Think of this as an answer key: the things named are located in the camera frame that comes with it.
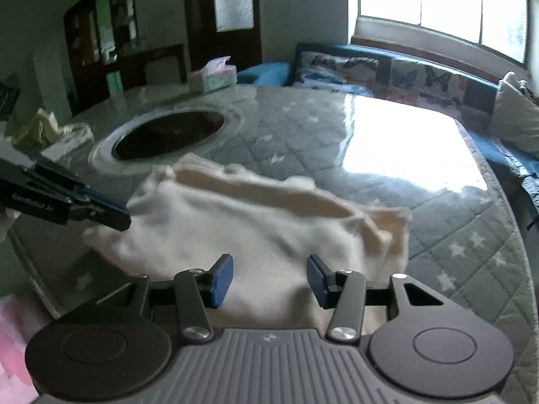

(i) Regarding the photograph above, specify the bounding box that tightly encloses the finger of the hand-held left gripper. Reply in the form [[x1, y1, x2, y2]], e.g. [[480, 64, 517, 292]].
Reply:
[[81, 187, 128, 215], [69, 203, 132, 232]]

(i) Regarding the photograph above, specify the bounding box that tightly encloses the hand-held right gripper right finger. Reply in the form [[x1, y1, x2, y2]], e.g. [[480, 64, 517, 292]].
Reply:
[[307, 254, 448, 342]]

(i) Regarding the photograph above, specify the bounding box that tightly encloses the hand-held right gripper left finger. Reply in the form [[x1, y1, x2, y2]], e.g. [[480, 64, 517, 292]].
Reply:
[[97, 254, 235, 342]]

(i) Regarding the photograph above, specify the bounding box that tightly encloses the cream knit sweater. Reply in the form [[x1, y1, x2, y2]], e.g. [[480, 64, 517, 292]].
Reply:
[[82, 154, 413, 331]]

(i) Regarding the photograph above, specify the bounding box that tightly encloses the yellowish tissue pack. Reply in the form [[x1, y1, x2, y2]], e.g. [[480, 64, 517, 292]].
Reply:
[[12, 108, 94, 158]]

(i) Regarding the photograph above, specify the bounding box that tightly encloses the round dark table stove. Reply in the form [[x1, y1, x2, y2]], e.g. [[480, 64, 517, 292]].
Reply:
[[90, 103, 245, 175]]

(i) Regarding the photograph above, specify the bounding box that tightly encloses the grey quilted table cover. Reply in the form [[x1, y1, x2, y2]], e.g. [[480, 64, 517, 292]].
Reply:
[[8, 82, 539, 388]]

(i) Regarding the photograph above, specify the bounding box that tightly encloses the pink cloth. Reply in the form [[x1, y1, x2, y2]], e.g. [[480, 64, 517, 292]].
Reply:
[[0, 295, 47, 392]]

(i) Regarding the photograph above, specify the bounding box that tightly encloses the dark wooden cabinet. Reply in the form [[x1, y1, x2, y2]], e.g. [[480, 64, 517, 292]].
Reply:
[[63, 0, 188, 114]]

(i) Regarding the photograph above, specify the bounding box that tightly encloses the white tissue box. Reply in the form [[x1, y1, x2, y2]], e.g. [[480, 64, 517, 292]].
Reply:
[[187, 56, 236, 94]]

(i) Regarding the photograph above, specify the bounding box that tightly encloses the blue cushion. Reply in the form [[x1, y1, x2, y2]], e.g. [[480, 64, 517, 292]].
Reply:
[[238, 61, 293, 88]]

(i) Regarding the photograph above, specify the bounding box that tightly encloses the butterfly print cushion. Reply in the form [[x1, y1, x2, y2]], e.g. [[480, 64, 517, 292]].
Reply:
[[389, 58, 468, 110], [295, 50, 380, 95]]

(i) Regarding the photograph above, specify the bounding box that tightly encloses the dark door with frosted glass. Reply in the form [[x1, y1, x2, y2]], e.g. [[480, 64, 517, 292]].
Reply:
[[183, 0, 264, 72]]

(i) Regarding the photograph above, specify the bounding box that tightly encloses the blue sofa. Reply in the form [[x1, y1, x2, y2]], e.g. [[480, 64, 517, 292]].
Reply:
[[238, 42, 539, 236]]

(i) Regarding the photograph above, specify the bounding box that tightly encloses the white pillow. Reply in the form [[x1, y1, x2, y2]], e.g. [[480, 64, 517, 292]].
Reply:
[[488, 71, 539, 154]]

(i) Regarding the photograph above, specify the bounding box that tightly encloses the window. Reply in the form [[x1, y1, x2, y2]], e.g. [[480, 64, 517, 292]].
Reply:
[[354, 0, 531, 66]]

